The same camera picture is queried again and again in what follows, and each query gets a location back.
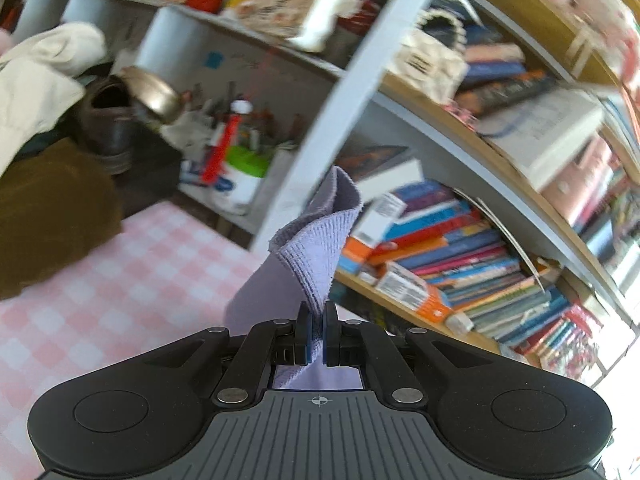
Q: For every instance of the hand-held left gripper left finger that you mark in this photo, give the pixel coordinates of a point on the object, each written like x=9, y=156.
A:
x=306, y=337

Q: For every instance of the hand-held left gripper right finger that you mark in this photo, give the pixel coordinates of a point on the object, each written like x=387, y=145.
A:
x=329, y=337

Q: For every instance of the pink and purple sweater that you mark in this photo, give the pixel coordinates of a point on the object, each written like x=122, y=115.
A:
x=310, y=245

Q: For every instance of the flat orange and white box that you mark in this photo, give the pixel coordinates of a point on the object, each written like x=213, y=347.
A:
x=412, y=292

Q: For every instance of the tall white and orange box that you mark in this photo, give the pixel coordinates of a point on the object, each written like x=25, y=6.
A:
x=377, y=217

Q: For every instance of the white power adapter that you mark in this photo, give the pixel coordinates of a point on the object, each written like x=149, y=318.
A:
x=459, y=323

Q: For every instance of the row of colourful books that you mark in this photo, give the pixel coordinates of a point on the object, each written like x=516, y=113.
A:
x=465, y=265

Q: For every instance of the white jar with green lid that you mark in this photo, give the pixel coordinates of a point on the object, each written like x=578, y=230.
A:
x=242, y=180

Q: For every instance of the leaning white paperback book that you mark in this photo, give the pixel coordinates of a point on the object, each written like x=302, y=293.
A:
x=385, y=172

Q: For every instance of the pink checked cartoon tablecloth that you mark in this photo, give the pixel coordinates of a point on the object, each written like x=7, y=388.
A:
x=125, y=300

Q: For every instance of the red tassel charm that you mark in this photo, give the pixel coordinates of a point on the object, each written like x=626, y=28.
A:
x=220, y=152

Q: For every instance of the bunch of pens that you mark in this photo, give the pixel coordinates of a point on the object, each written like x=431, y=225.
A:
x=260, y=130

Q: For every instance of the white and wooden bookshelf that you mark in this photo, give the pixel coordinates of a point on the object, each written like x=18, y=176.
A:
x=350, y=100

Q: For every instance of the brown leather shoe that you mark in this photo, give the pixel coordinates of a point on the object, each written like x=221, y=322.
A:
x=112, y=130

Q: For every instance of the gold round tin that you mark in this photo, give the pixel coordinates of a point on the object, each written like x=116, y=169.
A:
x=152, y=95

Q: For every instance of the white canvas bag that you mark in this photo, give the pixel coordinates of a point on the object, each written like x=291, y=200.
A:
x=431, y=62

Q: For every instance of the large white book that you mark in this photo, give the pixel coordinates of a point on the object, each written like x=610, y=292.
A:
x=547, y=132

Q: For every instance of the white vase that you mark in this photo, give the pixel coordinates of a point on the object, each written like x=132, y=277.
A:
x=325, y=17

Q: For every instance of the decorative paper sign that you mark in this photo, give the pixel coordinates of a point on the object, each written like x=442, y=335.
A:
x=277, y=2

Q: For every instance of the cream padded jacket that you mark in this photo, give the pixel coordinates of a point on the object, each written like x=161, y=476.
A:
x=40, y=80

